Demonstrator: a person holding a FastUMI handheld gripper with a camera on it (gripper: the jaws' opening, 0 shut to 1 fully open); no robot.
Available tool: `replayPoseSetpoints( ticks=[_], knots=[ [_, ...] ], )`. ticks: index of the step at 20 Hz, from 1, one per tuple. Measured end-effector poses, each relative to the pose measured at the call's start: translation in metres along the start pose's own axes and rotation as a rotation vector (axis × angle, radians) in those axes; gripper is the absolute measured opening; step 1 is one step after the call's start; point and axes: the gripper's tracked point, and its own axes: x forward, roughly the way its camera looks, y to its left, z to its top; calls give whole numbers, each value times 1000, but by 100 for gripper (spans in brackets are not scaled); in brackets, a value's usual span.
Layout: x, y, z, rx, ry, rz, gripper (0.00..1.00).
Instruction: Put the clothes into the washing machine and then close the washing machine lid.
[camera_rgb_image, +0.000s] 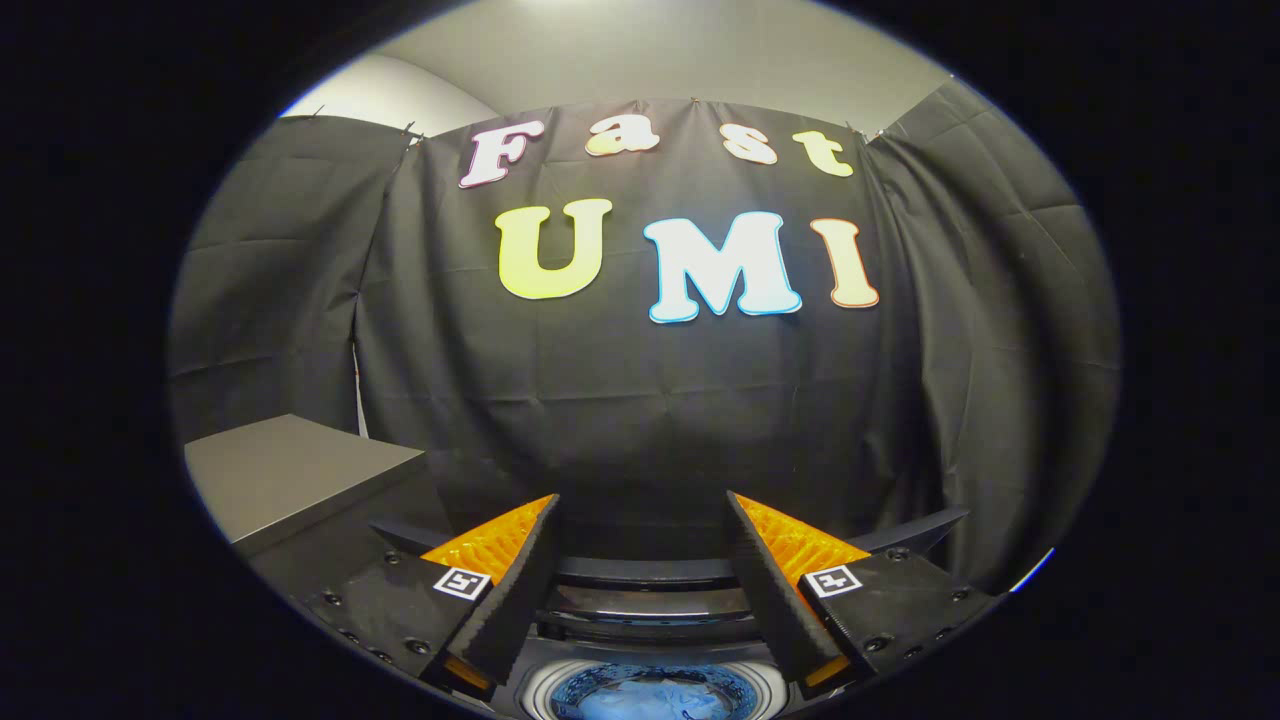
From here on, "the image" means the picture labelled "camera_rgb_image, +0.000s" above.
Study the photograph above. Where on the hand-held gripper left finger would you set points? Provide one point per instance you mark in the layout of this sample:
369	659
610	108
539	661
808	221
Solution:
520	590

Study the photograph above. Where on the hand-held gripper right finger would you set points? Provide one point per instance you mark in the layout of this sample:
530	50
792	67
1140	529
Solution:
765	590

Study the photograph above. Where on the light blue polo shirt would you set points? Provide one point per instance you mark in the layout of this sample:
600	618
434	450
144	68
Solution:
655	698

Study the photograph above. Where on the black backdrop cloth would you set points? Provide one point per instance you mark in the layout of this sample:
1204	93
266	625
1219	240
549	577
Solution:
640	400

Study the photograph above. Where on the grey cabinet with dark top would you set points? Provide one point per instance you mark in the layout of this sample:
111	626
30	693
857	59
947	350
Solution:
290	470

